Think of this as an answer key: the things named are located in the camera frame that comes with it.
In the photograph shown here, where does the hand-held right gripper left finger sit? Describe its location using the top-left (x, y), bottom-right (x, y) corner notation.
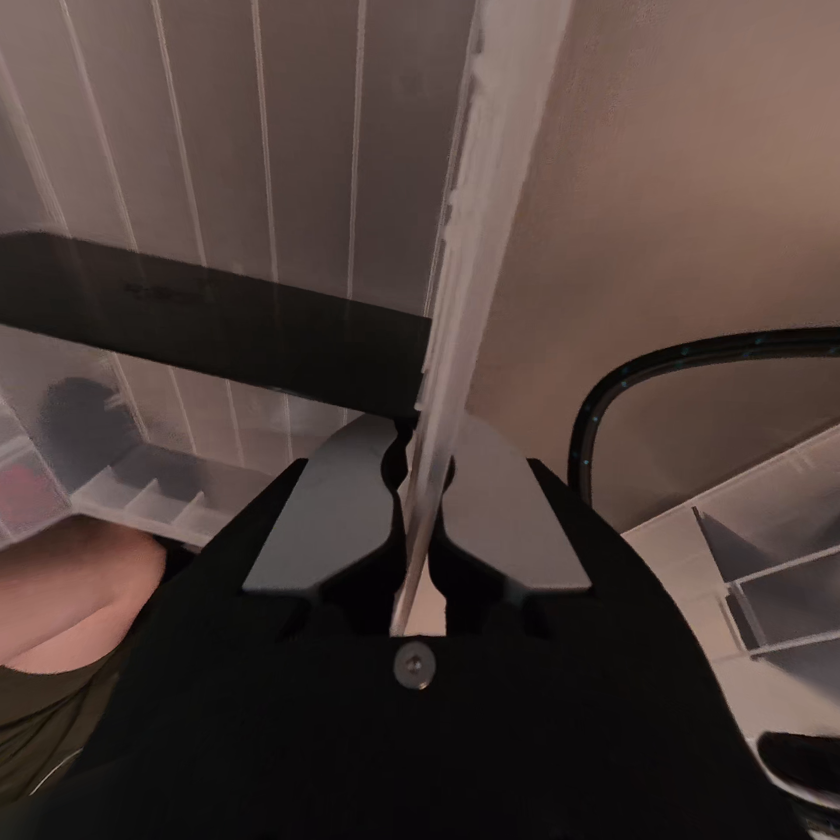
top-left (241, 413), bottom-right (414, 595)

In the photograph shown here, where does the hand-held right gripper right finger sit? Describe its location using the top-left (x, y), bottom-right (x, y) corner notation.
top-left (430, 416), bottom-right (593, 595)

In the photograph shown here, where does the black HDMI cable green plug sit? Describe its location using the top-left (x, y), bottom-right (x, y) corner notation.
top-left (568, 328), bottom-right (840, 509)

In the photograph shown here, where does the clear plastic box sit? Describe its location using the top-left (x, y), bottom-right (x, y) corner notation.
top-left (0, 0), bottom-right (840, 729)

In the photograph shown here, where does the person's leg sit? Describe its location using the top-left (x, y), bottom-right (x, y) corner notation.
top-left (0, 521), bottom-right (168, 677)

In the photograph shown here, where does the olive green clothing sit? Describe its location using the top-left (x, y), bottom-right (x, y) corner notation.
top-left (0, 659), bottom-right (126, 805)

